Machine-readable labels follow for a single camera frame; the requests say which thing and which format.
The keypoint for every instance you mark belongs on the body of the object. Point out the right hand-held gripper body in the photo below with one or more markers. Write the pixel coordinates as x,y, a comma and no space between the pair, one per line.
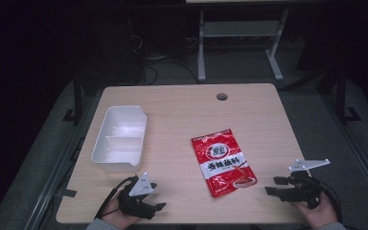
303,190

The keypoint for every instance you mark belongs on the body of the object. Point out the white metal table frame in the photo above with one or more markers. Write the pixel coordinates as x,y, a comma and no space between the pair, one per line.
239,28

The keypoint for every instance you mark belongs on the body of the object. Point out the white plastic divided bin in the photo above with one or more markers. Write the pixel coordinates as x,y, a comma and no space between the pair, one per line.
121,150

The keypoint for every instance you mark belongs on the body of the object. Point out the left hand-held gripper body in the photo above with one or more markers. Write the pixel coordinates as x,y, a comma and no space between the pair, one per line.
140,188

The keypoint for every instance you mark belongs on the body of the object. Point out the metal floor rail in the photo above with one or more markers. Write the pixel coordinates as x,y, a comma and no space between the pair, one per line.
56,179
361,156

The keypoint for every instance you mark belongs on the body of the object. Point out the person's right hand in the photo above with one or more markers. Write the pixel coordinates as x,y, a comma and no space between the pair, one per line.
322,214

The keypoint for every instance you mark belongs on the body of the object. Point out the person's left hand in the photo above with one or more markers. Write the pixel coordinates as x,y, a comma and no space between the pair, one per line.
116,218

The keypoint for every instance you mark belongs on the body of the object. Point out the red snack packet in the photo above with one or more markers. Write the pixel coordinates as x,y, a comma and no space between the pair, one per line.
218,150

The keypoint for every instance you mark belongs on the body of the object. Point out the black metal stand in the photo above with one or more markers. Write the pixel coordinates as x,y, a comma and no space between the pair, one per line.
341,96
77,96

